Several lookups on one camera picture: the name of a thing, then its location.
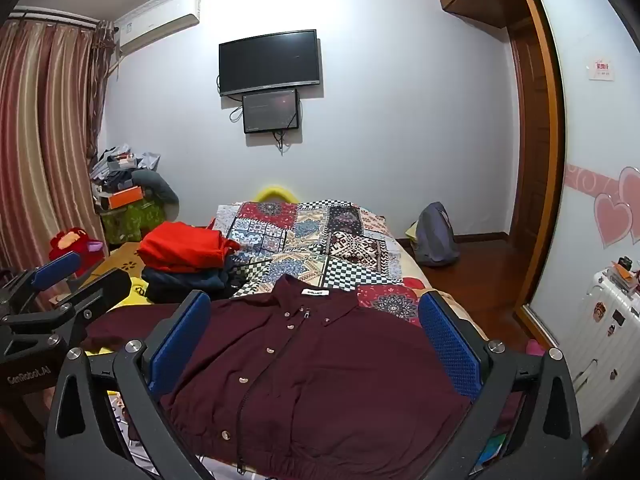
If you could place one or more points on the pile of household clutter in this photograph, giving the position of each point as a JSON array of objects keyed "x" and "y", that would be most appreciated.
[{"x": 135, "y": 167}]

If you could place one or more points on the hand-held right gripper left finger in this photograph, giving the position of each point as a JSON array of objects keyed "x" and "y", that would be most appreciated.
[{"x": 182, "y": 332}]

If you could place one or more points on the white ribbed suitcase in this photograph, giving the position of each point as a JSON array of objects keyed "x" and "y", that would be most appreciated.
[{"x": 607, "y": 330}]

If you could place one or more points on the red plush toy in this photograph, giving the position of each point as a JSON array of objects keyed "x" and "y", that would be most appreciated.
[{"x": 75, "y": 247}]

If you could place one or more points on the small paper wall sticker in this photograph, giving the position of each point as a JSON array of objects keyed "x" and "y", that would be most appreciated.
[{"x": 601, "y": 69}]

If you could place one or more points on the small yellow bag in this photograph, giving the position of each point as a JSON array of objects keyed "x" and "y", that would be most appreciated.
[{"x": 411, "y": 231}]

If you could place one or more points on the striped red curtain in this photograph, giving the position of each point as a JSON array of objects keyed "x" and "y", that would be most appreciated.
[{"x": 45, "y": 150}]

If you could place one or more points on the pink heart sticker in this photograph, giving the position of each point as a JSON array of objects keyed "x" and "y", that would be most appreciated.
[{"x": 617, "y": 210}]

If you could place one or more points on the small items on suitcase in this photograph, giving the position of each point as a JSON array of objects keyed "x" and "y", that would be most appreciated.
[{"x": 625, "y": 275}]

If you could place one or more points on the green patterned bag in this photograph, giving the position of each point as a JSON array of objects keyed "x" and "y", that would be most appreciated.
[{"x": 127, "y": 222}]

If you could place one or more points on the black wall television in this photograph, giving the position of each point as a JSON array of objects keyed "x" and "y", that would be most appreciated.
[{"x": 269, "y": 62}]

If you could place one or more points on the orange box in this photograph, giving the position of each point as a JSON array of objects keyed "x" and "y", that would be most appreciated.
[{"x": 125, "y": 197}]

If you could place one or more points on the dark blue folded clothes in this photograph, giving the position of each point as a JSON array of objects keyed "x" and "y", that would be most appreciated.
[{"x": 185, "y": 280}]

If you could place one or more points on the red folded garment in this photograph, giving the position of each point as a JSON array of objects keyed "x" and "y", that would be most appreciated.
[{"x": 182, "y": 245}]

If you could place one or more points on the wooden door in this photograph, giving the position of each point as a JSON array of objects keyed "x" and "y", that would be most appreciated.
[{"x": 530, "y": 150}]

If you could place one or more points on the pink slipper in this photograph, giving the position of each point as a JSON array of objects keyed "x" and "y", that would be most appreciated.
[{"x": 534, "y": 347}]

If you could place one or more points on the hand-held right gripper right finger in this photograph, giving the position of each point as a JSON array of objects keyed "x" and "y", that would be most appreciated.
[{"x": 450, "y": 340}]

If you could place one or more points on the patchwork patterned blanket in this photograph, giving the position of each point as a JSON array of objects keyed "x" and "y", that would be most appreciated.
[{"x": 320, "y": 240}]

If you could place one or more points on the grey purple backpack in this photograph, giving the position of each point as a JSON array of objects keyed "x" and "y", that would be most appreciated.
[{"x": 436, "y": 235}]

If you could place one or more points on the small black wall monitor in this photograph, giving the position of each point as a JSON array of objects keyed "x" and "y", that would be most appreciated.
[{"x": 270, "y": 110}]

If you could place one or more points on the white air conditioner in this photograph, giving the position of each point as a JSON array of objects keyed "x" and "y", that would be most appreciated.
[{"x": 157, "y": 22}]

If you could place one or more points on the maroon button shirt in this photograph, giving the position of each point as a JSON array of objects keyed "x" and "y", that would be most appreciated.
[{"x": 325, "y": 360}]

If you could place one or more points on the white wardrobe sliding door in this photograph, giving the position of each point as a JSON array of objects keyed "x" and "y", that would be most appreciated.
[{"x": 590, "y": 125}]

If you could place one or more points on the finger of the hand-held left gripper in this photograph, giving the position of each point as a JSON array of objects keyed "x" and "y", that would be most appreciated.
[
  {"x": 55, "y": 267},
  {"x": 100, "y": 290}
]

